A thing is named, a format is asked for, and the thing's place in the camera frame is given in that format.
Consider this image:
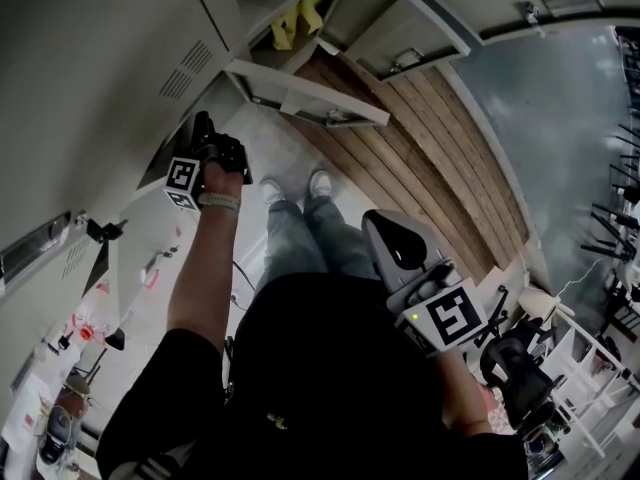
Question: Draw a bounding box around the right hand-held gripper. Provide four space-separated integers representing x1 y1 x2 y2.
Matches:
361 210 489 358

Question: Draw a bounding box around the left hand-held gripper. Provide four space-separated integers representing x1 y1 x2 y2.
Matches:
163 111 254 213

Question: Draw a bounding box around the grey metal locker cabinet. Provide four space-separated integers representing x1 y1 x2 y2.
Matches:
0 0 624 394

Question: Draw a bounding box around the yellow-green object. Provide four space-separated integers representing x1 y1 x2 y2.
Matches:
269 0 324 52

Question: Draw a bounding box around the person's left forearm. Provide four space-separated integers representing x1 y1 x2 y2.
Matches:
167 207 241 354

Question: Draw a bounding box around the person's right forearm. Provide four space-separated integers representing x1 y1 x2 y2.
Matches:
434 350 494 437

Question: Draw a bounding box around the open grey cabinet door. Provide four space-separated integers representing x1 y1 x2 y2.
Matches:
224 57 391 128
107 187 201 329
319 0 471 83
414 0 621 44

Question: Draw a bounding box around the person's left hand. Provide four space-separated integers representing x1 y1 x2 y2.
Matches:
199 161 244 197

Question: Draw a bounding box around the beige wristwatch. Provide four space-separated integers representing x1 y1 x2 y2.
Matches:
195 192 243 214

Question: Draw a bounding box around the person's right leg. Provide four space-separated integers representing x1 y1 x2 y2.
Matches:
302 197 381 282

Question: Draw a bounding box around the person's leg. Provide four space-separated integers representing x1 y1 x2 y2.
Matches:
254 200 329 294
302 197 381 282

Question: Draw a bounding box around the person's left white shoe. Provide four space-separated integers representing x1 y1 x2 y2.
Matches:
260 177 286 204

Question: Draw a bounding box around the person's white shoe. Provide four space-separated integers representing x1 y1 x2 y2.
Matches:
260 177 286 204
308 168 334 199

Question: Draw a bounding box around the wooden plank platform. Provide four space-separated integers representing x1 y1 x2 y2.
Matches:
292 50 531 287

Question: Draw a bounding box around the person's right white shoe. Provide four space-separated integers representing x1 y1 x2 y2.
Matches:
308 168 334 199

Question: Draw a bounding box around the person's left leg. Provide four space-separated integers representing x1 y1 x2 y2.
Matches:
254 200 329 294

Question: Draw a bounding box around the person's black shirt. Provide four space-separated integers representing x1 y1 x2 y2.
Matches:
94 272 529 480

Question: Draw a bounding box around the black office chair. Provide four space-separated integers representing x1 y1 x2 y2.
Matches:
479 317 569 437

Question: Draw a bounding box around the row of black chairs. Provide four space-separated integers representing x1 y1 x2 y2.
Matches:
582 122 640 264

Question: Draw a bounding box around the white shelf unit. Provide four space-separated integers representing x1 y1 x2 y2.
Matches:
544 312 640 462

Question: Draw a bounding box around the brown wooden chair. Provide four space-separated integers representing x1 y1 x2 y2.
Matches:
62 375 94 397

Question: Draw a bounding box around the white table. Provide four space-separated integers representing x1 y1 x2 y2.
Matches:
0 367 56 449

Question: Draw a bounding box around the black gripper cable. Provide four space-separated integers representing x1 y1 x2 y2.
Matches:
232 260 256 309

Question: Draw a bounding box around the thin white cable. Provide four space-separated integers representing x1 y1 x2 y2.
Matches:
554 255 609 297

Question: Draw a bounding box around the chrome recessed door handle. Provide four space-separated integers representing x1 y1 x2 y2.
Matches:
0 210 71 287

